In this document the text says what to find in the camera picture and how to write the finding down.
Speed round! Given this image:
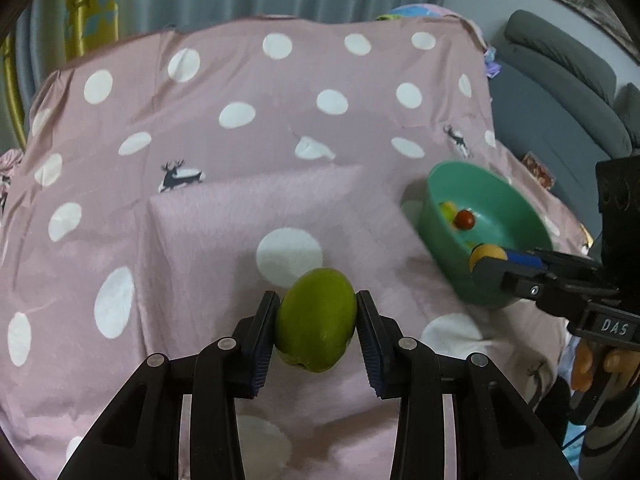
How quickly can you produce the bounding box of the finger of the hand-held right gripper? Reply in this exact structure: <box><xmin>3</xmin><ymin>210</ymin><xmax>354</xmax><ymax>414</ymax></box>
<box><xmin>475</xmin><ymin>257</ymin><xmax>621</xmax><ymax>313</ymax></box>
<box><xmin>506</xmin><ymin>246</ymin><xmax>607</xmax><ymax>275</ymax></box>

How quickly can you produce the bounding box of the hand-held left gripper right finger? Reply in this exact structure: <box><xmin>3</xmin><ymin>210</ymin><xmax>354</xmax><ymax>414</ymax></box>
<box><xmin>356</xmin><ymin>290</ymin><xmax>576</xmax><ymax>480</ymax></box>

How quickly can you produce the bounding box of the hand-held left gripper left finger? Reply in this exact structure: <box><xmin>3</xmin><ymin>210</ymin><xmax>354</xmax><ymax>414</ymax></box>
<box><xmin>57</xmin><ymin>290</ymin><xmax>281</xmax><ymax>480</ymax></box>

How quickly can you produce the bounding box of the brown longan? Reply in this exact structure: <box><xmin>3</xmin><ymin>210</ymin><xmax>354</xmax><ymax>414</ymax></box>
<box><xmin>469</xmin><ymin>242</ymin><xmax>508</xmax><ymax>273</ymax></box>

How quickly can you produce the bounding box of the green plastic bowl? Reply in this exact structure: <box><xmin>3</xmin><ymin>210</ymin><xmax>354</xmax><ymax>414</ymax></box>
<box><xmin>417</xmin><ymin>161</ymin><xmax>553</xmax><ymax>309</ymax></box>

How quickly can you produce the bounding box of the person's right hand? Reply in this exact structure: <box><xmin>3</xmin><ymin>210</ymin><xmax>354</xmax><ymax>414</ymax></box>
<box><xmin>571</xmin><ymin>344</ymin><xmax>640</xmax><ymax>392</ymax></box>

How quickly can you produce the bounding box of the red printed card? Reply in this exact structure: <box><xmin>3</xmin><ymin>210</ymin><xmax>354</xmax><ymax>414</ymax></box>
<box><xmin>522</xmin><ymin>152</ymin><xmax>557</xmax><ymax>191</ymax></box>

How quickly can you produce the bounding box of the grey sofa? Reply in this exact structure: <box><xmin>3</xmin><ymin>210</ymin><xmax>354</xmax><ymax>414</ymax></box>
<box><xmin>487</xmin><ymin>10</ymin><xmax>640</xmax><ymax>241</ymax></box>

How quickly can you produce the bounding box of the pink polka dot bedsheet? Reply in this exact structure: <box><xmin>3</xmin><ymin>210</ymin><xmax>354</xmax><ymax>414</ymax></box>
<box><xmin>0</xmin><ymin>15</ymin><xmax>596</xmax><ymax>480</ymax></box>

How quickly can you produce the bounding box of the lilac cloth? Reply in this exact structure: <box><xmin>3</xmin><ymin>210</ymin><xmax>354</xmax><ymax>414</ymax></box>
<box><xmin>482</xmin><ymin>47</ymin><xmax>503</xmax><ymax>78</ymax></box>

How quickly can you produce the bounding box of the light blue cloth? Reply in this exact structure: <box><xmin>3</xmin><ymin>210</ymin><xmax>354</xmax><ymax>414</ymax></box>
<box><xmin>375</xmin><ymin>4</ymin><xmax>453</xmax><ymax>22</ymax></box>

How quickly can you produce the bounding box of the pink crumpled cloth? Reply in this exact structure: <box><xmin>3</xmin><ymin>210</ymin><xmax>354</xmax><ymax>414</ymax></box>
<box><xmin>0</xmin><ymin>147</ymin><xmax>23</xmax><ymax>211</ymax></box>

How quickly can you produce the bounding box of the yellow patterned curtain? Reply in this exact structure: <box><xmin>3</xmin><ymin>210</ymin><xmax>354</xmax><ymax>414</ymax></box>
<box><xmin>0</xmin><ymin>0</ymin><xmax>123</xmax><ymax>151</ymax></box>

